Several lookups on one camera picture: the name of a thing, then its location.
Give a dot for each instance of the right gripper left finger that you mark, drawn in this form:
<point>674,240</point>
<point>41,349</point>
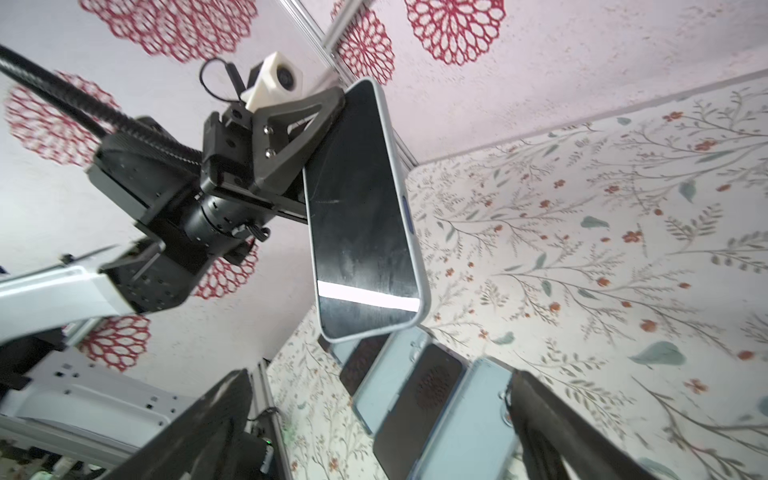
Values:
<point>203,442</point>

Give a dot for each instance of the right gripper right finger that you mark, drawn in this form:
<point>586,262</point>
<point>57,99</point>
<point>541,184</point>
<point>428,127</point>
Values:
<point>556,440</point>

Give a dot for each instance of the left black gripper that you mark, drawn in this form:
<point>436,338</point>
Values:
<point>218,201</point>

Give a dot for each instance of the grey phone case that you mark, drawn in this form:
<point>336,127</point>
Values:
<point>384,380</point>
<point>342,351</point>
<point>475,438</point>

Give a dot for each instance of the blue bare phone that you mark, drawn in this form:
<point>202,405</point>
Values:
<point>402,437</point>

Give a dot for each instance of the black phone centre right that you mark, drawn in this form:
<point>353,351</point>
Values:
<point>370,277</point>

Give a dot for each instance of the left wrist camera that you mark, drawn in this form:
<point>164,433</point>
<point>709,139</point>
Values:
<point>278,81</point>

